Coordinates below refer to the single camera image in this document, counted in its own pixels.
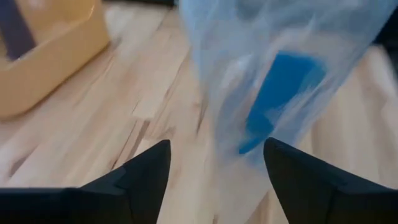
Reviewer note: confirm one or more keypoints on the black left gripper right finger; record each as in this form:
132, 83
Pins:
311, 196

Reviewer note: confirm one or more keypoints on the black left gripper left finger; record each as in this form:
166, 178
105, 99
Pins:
133, 196

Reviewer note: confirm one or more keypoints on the bright blue elastic bandage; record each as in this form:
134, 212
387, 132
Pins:
286, 84

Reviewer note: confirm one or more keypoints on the clear plastic zip bag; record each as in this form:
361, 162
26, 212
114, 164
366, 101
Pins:
224, 62

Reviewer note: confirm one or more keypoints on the dark blue elastic bandage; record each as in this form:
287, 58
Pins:
15, 31

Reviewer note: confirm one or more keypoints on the yellow plastic bin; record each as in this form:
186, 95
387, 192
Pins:
62, 62

